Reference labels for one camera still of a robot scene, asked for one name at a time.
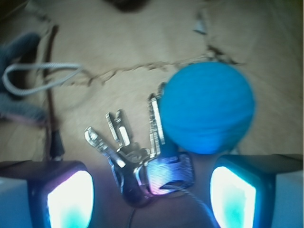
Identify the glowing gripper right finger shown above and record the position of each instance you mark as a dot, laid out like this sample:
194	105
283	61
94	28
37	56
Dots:
258	191

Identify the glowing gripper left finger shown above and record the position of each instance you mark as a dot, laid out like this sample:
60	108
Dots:
47	194

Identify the silver key bunch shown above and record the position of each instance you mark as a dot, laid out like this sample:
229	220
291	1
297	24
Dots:
142	174

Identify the blue dimpled ball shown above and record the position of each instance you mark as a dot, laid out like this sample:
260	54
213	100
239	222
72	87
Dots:
207	108

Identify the brown paper bag tray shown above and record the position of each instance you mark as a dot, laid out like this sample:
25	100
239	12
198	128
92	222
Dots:
130	53

